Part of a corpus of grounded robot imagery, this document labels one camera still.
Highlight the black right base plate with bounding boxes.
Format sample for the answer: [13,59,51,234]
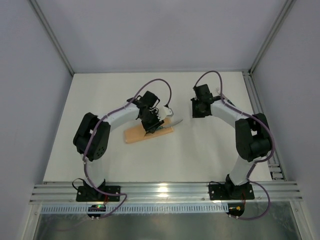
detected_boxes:
[208,182,255,200]

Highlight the right rear aluminium post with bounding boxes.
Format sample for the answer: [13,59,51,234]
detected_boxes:
[248,0,296,76]

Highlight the aluminium post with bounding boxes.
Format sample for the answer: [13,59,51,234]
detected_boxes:
[27,0,75,77]
[248,0,296,76]

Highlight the controller board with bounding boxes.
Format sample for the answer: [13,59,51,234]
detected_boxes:
[226,204,245,219]
[86,204,106,220]

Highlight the left controller board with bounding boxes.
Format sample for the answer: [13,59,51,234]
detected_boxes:
[86,204,106,220]

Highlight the aluminium frame rail right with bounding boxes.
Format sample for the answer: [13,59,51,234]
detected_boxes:
[242,70,287,182]

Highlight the beige cloth napkin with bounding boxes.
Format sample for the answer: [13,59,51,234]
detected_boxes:
[124,123,174,144]

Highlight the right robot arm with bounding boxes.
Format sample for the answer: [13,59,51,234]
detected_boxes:
[191,84,273,200]

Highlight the slotted cable duct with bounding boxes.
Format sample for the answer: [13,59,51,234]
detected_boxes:
[40,202,228,215]

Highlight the green handled fork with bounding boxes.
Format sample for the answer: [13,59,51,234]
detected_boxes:
[215,87,235,106]

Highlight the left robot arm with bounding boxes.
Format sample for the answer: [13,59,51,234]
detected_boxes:
[73,91,173,201]

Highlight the left rear aluminium post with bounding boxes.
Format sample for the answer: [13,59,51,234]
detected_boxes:
[27,0,75,77]

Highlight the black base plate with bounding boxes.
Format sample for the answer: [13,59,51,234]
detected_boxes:
[208,182,255,200]
[75,185,121,202]

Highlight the right controller board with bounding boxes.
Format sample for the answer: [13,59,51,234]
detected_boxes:
[226,204,245,219]

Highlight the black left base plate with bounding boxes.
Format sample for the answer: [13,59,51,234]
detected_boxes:
[75,185,121,202]

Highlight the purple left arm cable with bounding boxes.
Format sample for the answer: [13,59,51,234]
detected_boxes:
[81,78,173,232]

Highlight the front aluminium rail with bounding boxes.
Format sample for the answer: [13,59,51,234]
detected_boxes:
[29,181,303,204]

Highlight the green handled knife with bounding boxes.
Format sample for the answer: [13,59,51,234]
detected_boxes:
[145,118,183,136]

